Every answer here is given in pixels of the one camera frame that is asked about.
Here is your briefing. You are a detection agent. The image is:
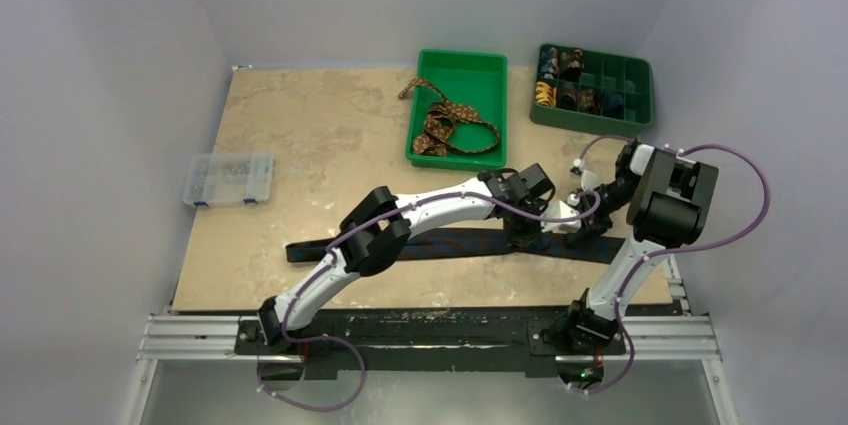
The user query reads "dark navy striped tie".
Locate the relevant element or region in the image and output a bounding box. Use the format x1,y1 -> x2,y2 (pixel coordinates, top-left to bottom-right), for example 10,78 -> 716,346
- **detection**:
284,226 -> 627,266

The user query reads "dark green compartment organizer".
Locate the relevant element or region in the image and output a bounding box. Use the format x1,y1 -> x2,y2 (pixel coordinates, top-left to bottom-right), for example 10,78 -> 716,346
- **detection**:
529,43 -> 654,138

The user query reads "bright green plastic tray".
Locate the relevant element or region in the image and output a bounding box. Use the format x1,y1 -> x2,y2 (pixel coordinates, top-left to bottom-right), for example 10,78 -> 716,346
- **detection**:
406,49 -> 507,171

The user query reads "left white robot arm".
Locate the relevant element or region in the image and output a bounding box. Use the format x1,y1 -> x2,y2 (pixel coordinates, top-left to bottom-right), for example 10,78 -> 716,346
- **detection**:
258,164 -> 556,354

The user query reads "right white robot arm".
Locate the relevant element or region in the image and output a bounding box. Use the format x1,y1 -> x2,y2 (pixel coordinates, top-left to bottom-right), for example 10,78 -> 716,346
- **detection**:
559,140 -> 718,352

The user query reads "orange striped rolled tie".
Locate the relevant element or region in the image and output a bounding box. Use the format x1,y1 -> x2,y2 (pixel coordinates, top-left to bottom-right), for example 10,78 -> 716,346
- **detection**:
535,81 -> 557,108

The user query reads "navy rolled tie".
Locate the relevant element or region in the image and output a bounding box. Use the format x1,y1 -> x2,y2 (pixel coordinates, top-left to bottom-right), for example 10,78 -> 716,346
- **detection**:
601,90 -> 625,120

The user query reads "brown patterned tie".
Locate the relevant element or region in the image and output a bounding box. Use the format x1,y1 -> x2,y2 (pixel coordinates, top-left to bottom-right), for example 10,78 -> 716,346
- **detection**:
398,76 -> 501,157

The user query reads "blue patterned rolled tie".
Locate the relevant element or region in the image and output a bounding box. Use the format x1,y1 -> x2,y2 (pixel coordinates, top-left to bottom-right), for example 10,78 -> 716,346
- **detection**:
538,46 -> 560,80

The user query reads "clear plastic parts box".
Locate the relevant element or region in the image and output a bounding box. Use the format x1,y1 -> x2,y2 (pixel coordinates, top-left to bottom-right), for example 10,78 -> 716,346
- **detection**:
182,151 -> 275,208

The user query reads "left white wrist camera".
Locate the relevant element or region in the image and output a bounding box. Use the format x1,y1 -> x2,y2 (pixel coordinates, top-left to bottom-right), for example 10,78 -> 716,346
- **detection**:
540,200 -> 582,234

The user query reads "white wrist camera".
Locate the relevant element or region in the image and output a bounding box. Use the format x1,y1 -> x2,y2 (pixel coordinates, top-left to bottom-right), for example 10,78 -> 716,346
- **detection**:
569,158 -> 601,194
540,200 -> 582,234

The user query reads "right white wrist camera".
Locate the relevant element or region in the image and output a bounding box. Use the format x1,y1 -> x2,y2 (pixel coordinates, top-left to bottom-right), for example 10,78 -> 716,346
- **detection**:
569,158 -> 601,194

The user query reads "black mounting base rail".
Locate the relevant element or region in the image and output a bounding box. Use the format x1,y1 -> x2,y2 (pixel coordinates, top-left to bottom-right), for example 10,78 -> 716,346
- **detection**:
231,305 -> 627,384

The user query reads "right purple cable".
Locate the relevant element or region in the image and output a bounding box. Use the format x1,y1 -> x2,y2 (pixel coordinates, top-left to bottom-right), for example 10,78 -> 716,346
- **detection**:
573,135 -> 771,397

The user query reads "purple cable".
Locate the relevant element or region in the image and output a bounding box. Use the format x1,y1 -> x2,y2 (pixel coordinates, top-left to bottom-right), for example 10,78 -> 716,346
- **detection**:
573,135 -> 771,397
255,190 -> 603,409

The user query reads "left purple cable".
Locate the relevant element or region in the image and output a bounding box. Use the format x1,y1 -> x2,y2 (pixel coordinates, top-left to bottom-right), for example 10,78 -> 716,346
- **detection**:
255,190 -> 603,409

